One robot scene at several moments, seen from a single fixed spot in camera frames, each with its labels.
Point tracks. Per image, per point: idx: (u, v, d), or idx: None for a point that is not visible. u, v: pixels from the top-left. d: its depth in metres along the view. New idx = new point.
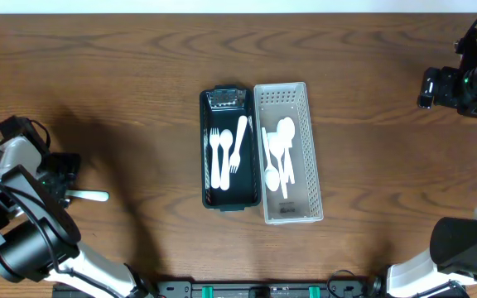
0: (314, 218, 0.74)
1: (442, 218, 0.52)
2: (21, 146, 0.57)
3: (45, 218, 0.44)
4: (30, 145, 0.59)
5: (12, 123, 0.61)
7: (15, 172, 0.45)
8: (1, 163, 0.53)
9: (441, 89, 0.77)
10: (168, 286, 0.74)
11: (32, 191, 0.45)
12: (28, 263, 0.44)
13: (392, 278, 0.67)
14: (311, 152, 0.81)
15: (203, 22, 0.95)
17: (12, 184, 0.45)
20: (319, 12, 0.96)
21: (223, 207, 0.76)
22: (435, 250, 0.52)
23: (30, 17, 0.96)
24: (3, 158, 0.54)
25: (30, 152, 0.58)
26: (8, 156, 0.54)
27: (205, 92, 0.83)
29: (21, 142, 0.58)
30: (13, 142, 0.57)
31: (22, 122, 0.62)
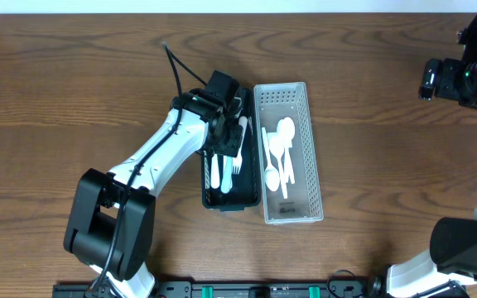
0: (314, 218, 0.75)
1: (443, 218, 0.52)
2: (185, 143, 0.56)
3: (125, 249, 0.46)
4: (204, 134, 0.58)
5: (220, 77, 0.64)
7: (145, 201, 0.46)
8: (166, 143, 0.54)
9: (441, 80, 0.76)
10: (168, 286, 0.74)
11: (134, 224, 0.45)
12: (85, 252, 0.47)
13: (392, 278, 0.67)
14: (311, 152, 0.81)
15: (203, 22, 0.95)
17: (132, 205, 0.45)
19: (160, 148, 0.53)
20: (320, 12, 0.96)
21: (223, 207, 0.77)
22: (435, 248, 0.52)
23: (30, 17, 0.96)
24: (171, 141, 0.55)
25: (196, 138, 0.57)
26: (174, 144, 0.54)
27: None
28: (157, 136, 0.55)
29: (200, 123, 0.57)
30: (190, 128, 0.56)
31: (233, 84, 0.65)
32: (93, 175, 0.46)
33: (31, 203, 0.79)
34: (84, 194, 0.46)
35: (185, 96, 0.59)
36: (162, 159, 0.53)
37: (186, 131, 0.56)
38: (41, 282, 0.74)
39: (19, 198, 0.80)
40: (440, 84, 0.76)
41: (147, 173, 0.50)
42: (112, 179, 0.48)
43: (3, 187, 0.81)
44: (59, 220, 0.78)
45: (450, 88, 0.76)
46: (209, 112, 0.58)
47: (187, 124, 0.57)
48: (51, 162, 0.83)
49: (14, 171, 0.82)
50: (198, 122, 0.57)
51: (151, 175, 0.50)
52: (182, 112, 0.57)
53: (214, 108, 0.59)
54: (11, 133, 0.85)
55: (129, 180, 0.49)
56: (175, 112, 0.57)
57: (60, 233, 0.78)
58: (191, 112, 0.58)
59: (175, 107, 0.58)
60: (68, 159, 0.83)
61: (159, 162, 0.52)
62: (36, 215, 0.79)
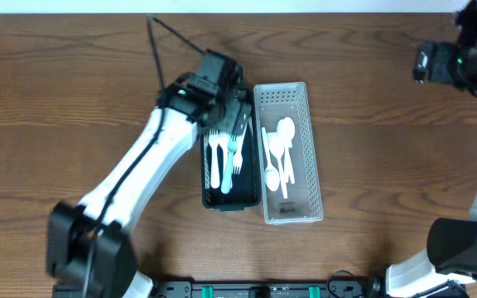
0: (314, 218, 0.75)
1: (439, 218, 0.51)
2: (166, 153, 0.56)
3: (101, 285, 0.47)
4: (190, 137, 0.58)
5: (211, 60, 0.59)
7: (115, 239, 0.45)
8: (144, 157, 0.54)
9: (436, 62, 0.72)
10: (168, 286, 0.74)
11: (106, 261, 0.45)
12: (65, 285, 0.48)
13: (392, 279, 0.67)
14: (311, 152, 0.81)
15: (203, 21, 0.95)
17: (103, 242, 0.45)
19: (138, 165, 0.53)
20: (320, 12, 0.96)
21: (223, 207, 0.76)
22: (433, 250, 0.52)
23: (29, 17, 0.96)
24: (150, 154, 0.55)
25: (179, 145, 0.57)
26: (153, 157, 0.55)
27: None
28: (136, 148, 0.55)
29: (185, 127, 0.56)
30: (171, 137, 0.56)
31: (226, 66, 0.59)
32: (63, 213, 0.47)
33: (31, 203, 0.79)
34: (55, 232, 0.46)
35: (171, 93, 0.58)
36: (140, 178, 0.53)
37: (167, 139, 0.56)
38: (41, 282, 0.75)
39: (20, 198, 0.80)
40: (433, 68, 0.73)
41: (122, 199, 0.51)
42: (82, 212, 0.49)
43: (3, 187, 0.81)
44: None
45: (445, 70, 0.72)
46: (197, 108, 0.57)
47: (169, 131, 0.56)
48: (50, 162, 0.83)
49: (14, 171, 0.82)
50: (182, 125, 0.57)
51: (126, 201, 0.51)
52: (167, 110, 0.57)
53: (202, 103, 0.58)
54: (10, 133, 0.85)
55: (101, 211, 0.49)
56: (159, 114, 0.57)
57: None
58: (178, 110, 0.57)
59: (160, 106, 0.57)
60: (68, 159, 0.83)
61: (136, 182, 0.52)
62: (37, 215, 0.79)
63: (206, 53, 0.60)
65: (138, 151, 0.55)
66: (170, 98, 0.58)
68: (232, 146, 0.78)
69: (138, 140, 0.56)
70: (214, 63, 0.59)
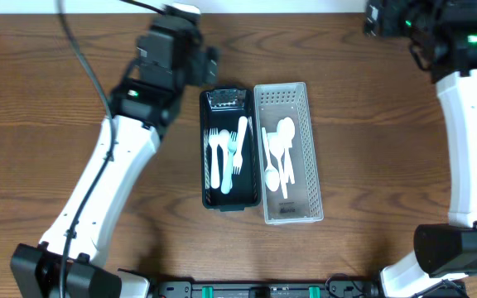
0: (314, 218, 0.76)
1: (421, 227, 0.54)
2: (124, 170, 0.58)
3: None
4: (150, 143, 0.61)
5: (156, 45, 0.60)
7: (84, 271, 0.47)
8: (101, 177, 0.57)
9: (383, 24, 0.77)
10: (168, 286, 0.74)
11: (80, 293, 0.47)
12: None
13: (388, 282, 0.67)
14: (311, 152, 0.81)
15: (203, 22, 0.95)
17: (74, 277, 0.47)
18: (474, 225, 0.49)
19: (95, 188, 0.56)
20: (320, 12, 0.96)
21: (223, 207, 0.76)
22: (423, 261, 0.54)
23: (29, 17, 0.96)
24: (106, 172, 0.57)
25: (139, 155, 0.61)
26: (112, 173, 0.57)
27: (205, 92, 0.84)
28: (93, 166, 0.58)
29: (142, 135, 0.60)
30: (127, 151, 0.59)
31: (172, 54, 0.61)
32: (24, 254, 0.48)
33: (30, 203, 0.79)
34: (22, 275, 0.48)
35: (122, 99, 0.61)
36: (100, 200, 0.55)
37: (122, 153, 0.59)
38: None
39: (19, 198, 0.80)
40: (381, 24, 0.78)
41: (84, 228, 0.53)
42: (45, 250, 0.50)
43: (2, 187, 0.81)
44: None
45: (391, 29, 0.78)
46: (152, 110, 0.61)
47: (122, 145, 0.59)
48: (50, 163, 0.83)
49: (13, 171, 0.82)
50: (140, 132, 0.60)
51: (89, 228, 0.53)
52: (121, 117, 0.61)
53: (154, 105, 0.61)
54: (10, 133, 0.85)
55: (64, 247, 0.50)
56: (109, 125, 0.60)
57: None
58: (132, 117, 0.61)
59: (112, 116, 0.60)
60: (68, 159, 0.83)
61: (95, 205, 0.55)
62: (36, 215, 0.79)
63: (149, 38, 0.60)
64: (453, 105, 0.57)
65: (94, 170, 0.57)
66: (122, 104, 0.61)
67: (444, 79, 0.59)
68: (232, 146, 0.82)
69: (93, 158, 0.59)
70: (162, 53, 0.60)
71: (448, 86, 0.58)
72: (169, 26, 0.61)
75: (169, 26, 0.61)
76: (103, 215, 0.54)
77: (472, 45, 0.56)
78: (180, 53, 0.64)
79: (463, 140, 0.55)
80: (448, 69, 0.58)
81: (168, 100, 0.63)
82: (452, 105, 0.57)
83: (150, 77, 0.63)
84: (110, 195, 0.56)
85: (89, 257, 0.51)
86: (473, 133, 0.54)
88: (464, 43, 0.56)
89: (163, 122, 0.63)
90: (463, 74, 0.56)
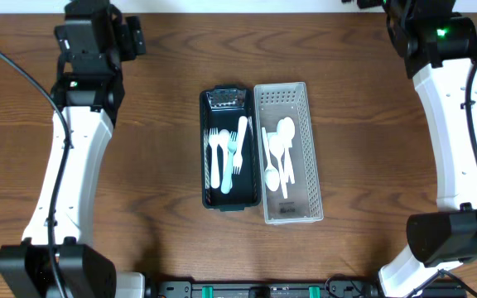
0: (314, 218, 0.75)
1: (411, 215, 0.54)
2: (87, 151, 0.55)
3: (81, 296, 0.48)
4: (106, 121, 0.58)
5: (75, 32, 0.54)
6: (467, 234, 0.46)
7: (74, 254, 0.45)
8: (65, 165, 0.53)
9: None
10: (168, 286, 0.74)
11: (75, 276, 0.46)
12: None
13: (387, 280, 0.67)
14: (311, 151, 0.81)
15: (203, 22, 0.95)
17: (65, 262, 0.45)
18: (462, 208, 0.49)
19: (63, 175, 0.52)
20: (320, 12, 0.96)
21: (223, 207, 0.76)
22: (416, 248, 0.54)
23: (30, 17, 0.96)
24: (69, 159, 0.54)
25: (100, 135, 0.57)
26: (74, 158, 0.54)
27: (205, 92, 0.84)
28: (55, 159, 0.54)
29: (92, 116, 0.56)
30: (86, 133, 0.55)
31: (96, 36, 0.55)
32: (7, 252, 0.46)
33: (31, 203, 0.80)
34: (11, 274, 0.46)
35: (63, 91, 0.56)
36: (69, 186, 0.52)
37: (82, 137, 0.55)
38: None
39: (20, 197, 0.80)
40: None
41: (62, 216, 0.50)
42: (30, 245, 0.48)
43: (3, 187, 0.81)
44: None
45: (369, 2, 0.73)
46: (97, 93, 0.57)
47: (78, 130, 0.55)
48: None
49: (14, 170, 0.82)
50: (92, 114, 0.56)
51: (65, 215, 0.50)
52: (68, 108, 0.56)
53: (98, 88, 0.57)
54: (10, 132, 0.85)
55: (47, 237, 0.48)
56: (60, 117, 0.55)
57: None
58: (79, 105, 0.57)
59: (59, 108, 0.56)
60: None
61: (65, 192, 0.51)
62: None
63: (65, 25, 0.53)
64: (431, 93, 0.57)
65: (56, 163, 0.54)
66: (65, 94, 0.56)
67: (418, 74, 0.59)
68: (232, 146, 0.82)
69: (52, 151, 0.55)
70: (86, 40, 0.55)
71: (422, 79, 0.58)
72: (84, 9, 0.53)
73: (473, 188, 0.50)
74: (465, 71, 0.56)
75: (83, 7, 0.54)
76: (77, 197, 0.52)
77: (440, 39, 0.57)
78: (107, 31, 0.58)
79: (442, 127, 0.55)
80: (421, 64, 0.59)
81: (109, 83, 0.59)
82: (429, 95, 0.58)
83: (82, 65, 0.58)
84: (79, 180, 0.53)
85: (74, 241, 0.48)
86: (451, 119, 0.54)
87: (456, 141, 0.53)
88: (435, 37, 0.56)
89: (112, 104, 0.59)
90: (436, 65, 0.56)
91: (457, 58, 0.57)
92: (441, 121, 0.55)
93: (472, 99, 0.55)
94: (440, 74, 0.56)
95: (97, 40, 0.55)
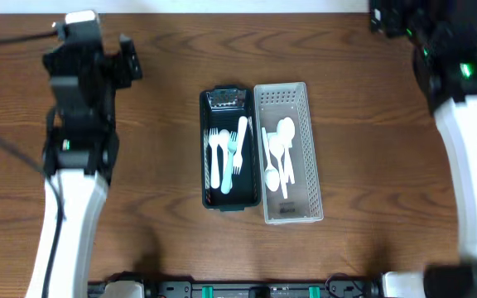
0: (314, 218, 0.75)
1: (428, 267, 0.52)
2: (80, 224, 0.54)
3: None
4: (98, 185, 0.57)
5: (60, 93, 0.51)
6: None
7: None
8: (58, 239, 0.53)
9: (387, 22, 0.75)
10: (168, 286, 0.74)
11: None
12: None
13: (391, 289, 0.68)
14: (311, 152, 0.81)
15: (203, 22, 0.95)
17: None
18: None
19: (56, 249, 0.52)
20: (320, 12, 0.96)
21: (223, 207, 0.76)
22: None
23: (30, 17, 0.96)
24: (63, 233, 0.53)
25: (94, 201, 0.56)
26: (68, 232, 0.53)
27: (205, 92, 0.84)
28: (48, 232, 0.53)
29: (86, 182, 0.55)
30: (80, 204, 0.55)
31: (82, 94, 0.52)
32: None
33: (31, 203, 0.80)
34: None
35: (55, 153, 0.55)
36: (62, 262, 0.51)
37: (75, 209, 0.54)
38: None
39: (19, 198, 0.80)
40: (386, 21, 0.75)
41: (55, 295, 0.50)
42: None
43: (2, 187, 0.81)
44: None
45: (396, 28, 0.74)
46: (89, 156, 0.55)
47: (71, 199, 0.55)
48: None
49: (13, 170, 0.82)
50: (85, 180, 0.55)
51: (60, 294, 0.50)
52: (60, 171, 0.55)
53: (91, 149, 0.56)
54: (10, 132, 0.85)
55: None
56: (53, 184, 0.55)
57: None
58: (70, 169, 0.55)
59: (50, 173, 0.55)
60: None
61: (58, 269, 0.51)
62: (37, 215, 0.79)
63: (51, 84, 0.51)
64: (453, 132, 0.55)
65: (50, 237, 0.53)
66: (56, 158, 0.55)
67: (440, 111, 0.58)
68: (232, 146, 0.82)
69: (46, 222, 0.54)
70: (72, 98, 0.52)
71: (445, 116, 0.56)
72: (69, 69, 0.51)
73: None
74: None
75: (69, 64, 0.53)
76: (69, 276, 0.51)
77: (464, 79, 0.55)
78: (89, 86, 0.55)
79: (466, 171, 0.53)
80: (443, 101, 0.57)
81: (103, 141, 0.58)
82: (451, 138, 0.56)
83: (73, 123, 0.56)
84: (72, 255, 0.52)
85: None
86: None
87: None
88: (457, 73, 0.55)
89: (104, 162, 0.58)
90: (458, 102, 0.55)
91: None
92: (466, 165, 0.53)
93: None
94: (464, 114, 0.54)
95: (86, 96, 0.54)
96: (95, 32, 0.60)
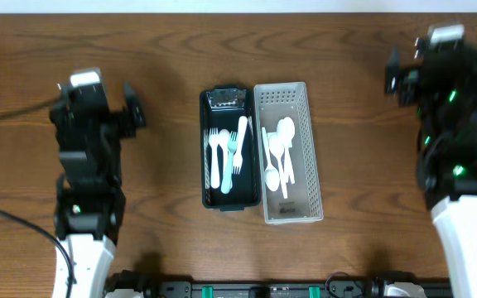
0: (314, 218, 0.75)
1: None
2: (89, 286, 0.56)
3: None
4: (107, 247, 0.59)
5: (71, 164, 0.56)
6: None
7: None
8: None
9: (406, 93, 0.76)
10: (168, 286, 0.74)
11: None
12: None
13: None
14: (311, 152, 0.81)
15: (203, 21, 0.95)
17: None
18: None
19: None
20: (320, 12, 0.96)
21: (223, 207, 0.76)
22: None
23: (30, 17, 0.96)
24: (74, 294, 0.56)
25: (103, 263, 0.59)
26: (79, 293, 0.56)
27: (205, 92, 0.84)
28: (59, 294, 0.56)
29: (95, 245, 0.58)
30: (90, 267, 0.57)
31: (89, 164, 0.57)
32: None
33: (30, 203, 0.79)
34: None
35: (66, 218, 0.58)
36: None
37: (85, 271, 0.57)
38: (41, 282, 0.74)
39: (19, 197, 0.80)
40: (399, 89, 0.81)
41: None
42: None
43: (2, 187, 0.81)
44: None
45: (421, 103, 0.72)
46: (99, 218, 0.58)
47: (82, 262, 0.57)
48: (50, 162, 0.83)
49: (13, 170, 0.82)
50: (94, 243, 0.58)
51: None
52: (73, 237, 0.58)
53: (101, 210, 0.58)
54: (9, 132, 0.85)
55: None
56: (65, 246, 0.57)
57: None
58: (82, 233, 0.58)
59: (63, 237, 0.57)
60: None
61: None
62: (36, 215, 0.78)
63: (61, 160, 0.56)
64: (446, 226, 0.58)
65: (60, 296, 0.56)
66: (68, 223, 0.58)
67: (437, 203, 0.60)
68: (232, 145, 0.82)
69: (56, 284, 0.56)
70: (80, 166, 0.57)
71: (440, 211, 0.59)
72: (77, 141, 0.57)
73: None
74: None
75: (75, 136, 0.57)
76: None
77: (460, 179, 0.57)
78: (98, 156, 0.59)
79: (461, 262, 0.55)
80: (440, 196, 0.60)
81: (111, 203, 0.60)
82: (447, 233, 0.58)
83: (84, 189, 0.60)
84: None
85: None
86: (470, 255, 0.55)
87: None
88: (450, 171, 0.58)
89: (112, 223, 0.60)
90: (451, 199, 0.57)
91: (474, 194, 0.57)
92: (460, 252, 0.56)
93: None
94: (457, 211, 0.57)
95: (94, 165, 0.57)
96: (98, 94, 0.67)
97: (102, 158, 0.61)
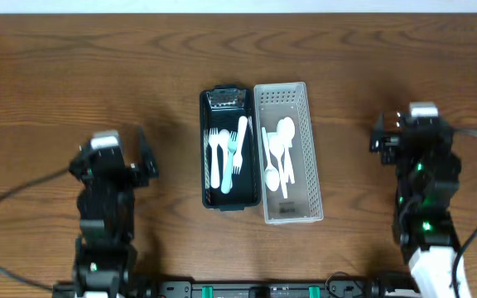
0: (314, 218, 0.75)
1: None
2: None
3: None
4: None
5: (89, 230, 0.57)
6: None
7: None
8: None
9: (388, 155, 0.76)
10: (168, 286, 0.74)
11: None
12: None
13: None
14: (311, 152, 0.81)
15: (203, 21, 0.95)
17: None
18: None
19: None
20: (320, 12, 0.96)
21: (223, 207, 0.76)
22: None
23: (30, 17, 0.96)
24: None
25: None
26: None
27: (205, 92, 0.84)
28: None
29: None
30: None
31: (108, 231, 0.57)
32: None
33: (30, 203, 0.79)
34: None
35: (83, 275, 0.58)
36: None
37: None
38: (40, 282, 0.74)
39: (19, 197, 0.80)
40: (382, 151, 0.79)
41: None
42: None
43: (2, 187, 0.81)
44: (58, 220, 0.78)
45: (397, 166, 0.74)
46: (117, 278, 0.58)
47: None
48: (50, 162, 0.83)
49: (13, 170, 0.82)
50: None
51: None
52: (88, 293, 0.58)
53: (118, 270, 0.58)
54: (9, 132, 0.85)
55: None
56: None
57: (58, 233, 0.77)
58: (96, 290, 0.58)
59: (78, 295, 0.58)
60: (66, 159, 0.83)
61: None
62: (36, 215, 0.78)
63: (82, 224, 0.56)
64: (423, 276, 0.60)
65: None
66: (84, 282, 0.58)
67: (412, 256, 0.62)
68: (232, 145, 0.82)
69: None
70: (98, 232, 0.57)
71: (414, 263, 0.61)
72: (98, 209, 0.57)
73: None
74: (449, 257, 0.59)
75: (95, 204, 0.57)
76: None
77: (428, 233, 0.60)
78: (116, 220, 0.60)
79: None
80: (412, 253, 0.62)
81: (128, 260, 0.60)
82: (423, 279, 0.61)
83: (103, 247, 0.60)
84: None
85: None
86: None
87: None
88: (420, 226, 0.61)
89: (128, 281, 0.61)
90: (422, 249, 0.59)
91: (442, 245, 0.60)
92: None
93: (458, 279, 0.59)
94: (429, 261, 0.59)
95: (111, 229, 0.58)
96: (117, 156, 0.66)
97: (118, 219, 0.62)
